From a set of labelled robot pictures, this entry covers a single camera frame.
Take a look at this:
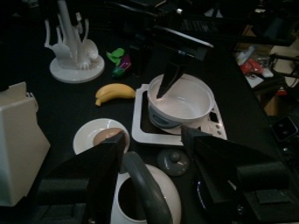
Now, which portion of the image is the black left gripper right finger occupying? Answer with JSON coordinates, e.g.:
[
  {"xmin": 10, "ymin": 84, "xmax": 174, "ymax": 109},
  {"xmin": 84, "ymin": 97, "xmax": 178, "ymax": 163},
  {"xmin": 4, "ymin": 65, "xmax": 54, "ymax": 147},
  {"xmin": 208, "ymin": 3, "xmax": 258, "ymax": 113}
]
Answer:
[{"xmin": 180, "ymin": 125, "xmax": 299, "ymax": 224}]

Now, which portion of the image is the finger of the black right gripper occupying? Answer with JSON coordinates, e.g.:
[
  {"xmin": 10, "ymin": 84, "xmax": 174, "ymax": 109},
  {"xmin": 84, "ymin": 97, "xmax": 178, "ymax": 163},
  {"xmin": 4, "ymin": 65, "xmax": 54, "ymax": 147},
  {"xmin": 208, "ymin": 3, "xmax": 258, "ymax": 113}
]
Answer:
[{"xmin": 155, "ymin": 60, "xmax": 190, "ymax": 100}]

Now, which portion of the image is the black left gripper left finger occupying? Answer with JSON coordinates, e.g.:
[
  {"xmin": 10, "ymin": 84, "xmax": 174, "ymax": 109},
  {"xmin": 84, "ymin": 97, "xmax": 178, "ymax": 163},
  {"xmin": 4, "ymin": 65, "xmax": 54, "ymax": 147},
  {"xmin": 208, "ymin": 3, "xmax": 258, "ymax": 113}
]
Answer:
[{"xmin": 34, "ymin": 131, "xmax": 130, "ymax": 224}]

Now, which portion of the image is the grey round kettle lid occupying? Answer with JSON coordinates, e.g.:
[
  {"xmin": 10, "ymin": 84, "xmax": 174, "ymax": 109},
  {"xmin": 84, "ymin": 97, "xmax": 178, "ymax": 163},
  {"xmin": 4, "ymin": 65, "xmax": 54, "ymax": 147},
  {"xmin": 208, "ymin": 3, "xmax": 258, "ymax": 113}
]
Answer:
[{"xmin": 156, "ymin": 148, "xmax": 192, "ymax": 178}]

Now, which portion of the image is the white toy cooking pot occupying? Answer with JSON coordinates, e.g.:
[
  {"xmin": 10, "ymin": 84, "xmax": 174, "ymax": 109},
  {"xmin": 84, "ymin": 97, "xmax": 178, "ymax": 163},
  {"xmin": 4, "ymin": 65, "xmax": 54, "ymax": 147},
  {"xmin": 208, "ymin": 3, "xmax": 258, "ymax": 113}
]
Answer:
[{"xmin": 146, "ymin": 73, "xmax": 216, "ymax": 130}]

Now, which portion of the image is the white round plate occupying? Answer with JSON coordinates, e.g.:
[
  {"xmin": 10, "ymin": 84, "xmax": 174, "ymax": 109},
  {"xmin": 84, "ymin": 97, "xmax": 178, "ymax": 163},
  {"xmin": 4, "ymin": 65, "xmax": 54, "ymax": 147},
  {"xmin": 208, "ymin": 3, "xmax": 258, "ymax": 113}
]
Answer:
[{"xmin": 72, "ymin": 117, "xmax": 132, "ymax": 156}]

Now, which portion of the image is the purple toy eggplant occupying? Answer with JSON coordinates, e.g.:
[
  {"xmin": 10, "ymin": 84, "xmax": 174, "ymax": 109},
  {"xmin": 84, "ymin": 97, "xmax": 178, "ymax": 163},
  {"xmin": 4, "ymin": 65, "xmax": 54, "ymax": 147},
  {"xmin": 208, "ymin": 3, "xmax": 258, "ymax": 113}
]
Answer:
[{"xmin": 112, "ymin": 54, "xmax": 134, "ymax": 79}]

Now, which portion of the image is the brown toy egg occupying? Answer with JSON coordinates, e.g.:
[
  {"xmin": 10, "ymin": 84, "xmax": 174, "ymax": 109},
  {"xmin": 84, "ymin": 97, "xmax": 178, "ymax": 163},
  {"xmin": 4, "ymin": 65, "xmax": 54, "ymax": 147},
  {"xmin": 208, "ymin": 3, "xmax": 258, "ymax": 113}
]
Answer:
[{"xmin": 92, "ymin": 127, "xmax": 127, "ymax": 147}]

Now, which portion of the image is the yellow toy banana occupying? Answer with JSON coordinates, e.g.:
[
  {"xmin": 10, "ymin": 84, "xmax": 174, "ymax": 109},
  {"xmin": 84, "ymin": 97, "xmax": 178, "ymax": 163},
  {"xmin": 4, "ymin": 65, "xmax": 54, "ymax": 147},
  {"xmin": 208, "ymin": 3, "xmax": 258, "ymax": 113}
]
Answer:
[{"xmin": 95, "ymin": 82, "xmax": 136, "ymax": 108}]

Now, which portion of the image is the red background item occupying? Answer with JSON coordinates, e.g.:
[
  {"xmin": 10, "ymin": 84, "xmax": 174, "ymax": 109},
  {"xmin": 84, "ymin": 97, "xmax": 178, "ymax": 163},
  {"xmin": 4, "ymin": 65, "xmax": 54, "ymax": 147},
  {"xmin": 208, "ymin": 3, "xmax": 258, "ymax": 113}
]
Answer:
[{"xmin": 239, "ymin": 58, "xmax": 266, "ymax": 74}]

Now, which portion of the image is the white kitchen scale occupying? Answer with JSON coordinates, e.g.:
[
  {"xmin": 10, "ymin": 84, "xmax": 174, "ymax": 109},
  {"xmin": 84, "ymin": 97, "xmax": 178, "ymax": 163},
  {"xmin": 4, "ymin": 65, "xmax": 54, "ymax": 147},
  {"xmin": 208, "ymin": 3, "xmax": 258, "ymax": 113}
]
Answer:
[{"xmin": 131, "ymin": 83, "xmax": 230, "ymax": 147}]

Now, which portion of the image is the black power box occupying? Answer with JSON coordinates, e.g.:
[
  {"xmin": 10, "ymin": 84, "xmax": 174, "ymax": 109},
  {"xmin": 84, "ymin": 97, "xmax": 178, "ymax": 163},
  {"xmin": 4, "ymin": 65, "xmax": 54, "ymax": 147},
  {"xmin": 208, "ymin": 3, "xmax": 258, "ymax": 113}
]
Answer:
[{"xmin": 270, "ymin": 115, "xmax": 299, "ymax": 143}]

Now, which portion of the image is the white box appliance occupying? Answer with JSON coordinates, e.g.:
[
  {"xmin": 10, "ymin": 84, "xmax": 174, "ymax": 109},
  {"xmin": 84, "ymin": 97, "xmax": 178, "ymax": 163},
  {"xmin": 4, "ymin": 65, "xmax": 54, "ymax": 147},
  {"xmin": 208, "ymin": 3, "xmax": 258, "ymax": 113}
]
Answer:
[{"xmin": 0, "ymin": 81, "xmax": 52, "ymax": 207}]

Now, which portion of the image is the white toy spoon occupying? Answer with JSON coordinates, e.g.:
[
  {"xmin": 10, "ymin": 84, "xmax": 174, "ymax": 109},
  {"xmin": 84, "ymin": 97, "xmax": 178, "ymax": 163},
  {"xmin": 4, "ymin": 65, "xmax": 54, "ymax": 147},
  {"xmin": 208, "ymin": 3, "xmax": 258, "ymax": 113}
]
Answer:
[{"xmin": 83, "ymin": 38, "xmax": 100, "ymax": 62}]

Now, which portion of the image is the white utensil stand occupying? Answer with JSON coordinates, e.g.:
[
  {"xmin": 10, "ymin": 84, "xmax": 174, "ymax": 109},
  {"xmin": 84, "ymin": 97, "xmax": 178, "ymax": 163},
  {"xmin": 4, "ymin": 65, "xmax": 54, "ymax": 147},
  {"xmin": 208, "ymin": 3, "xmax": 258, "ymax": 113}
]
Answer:
[{"xmin": 43, "ymin": 0, "xmax": 107, "ymax": 84}]

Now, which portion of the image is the white toy ladle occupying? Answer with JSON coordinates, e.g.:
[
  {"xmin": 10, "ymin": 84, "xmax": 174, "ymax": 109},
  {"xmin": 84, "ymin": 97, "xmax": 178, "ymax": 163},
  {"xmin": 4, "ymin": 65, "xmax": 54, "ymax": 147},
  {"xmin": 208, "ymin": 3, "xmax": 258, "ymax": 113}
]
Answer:
[{"xmin": 43, "ymin": 19, "xmax": 72, "ymax": 68}]

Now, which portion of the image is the white kettle with grey handle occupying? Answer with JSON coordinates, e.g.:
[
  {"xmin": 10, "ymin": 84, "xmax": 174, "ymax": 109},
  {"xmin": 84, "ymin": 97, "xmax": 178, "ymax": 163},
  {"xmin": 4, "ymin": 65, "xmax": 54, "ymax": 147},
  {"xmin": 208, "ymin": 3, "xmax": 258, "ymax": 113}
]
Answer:
[{"xmin": 110, "ymin": 150, "xmax": 183, "ymax": 224}]

